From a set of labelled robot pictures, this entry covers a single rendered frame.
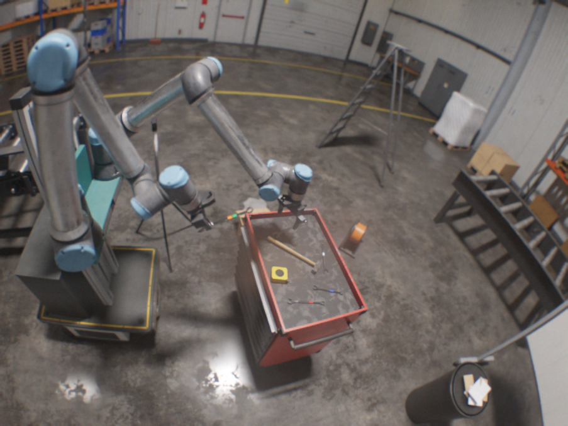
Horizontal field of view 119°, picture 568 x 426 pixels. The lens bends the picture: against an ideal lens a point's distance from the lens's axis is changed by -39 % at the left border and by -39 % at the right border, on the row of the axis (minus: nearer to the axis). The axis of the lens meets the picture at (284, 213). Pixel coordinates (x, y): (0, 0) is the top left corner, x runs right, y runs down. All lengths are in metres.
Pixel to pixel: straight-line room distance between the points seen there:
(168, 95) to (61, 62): 0.73
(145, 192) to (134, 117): 0.60
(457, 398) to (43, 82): 2.39
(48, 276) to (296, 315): 1.34
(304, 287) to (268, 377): 0.95
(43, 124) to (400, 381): 2.69
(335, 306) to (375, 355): 1.17
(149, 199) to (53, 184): 0.33
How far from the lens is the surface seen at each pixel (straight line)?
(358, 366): 2.40
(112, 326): 1.97
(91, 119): 0.88
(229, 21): 10.77
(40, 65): 0.66
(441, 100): 9.77
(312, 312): 1.36
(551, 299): 3.72
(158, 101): 1.33
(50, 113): 0.71
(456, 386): 2.10
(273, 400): 2.13
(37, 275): 1.72
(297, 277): 1.43
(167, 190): 0.92
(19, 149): 2.16
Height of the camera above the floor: 2.08
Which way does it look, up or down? 44 degrees down
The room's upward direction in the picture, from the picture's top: 18 degrees clockwise
